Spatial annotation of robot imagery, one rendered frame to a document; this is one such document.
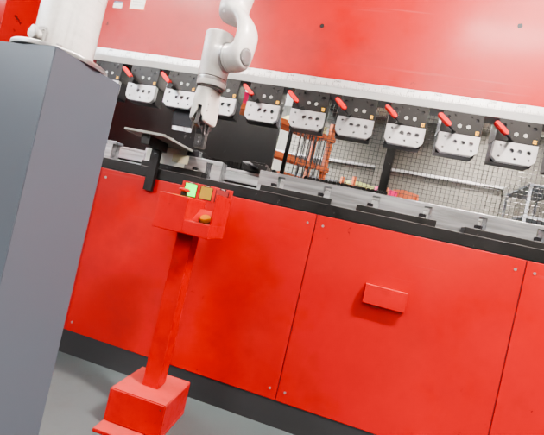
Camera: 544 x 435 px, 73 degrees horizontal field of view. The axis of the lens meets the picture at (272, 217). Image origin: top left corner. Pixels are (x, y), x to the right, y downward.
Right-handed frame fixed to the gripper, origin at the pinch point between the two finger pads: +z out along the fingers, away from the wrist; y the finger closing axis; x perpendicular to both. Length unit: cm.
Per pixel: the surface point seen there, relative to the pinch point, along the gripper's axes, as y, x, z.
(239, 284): -36, 12, 49
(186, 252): -13.2, -3.2, 36.5
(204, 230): -9.0, 3.2, 27.1
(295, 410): -32, 44, 89
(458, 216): -50, 88, 5
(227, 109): -54, -14, -21
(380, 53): -55, 45, -54
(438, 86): -54, 70, -43
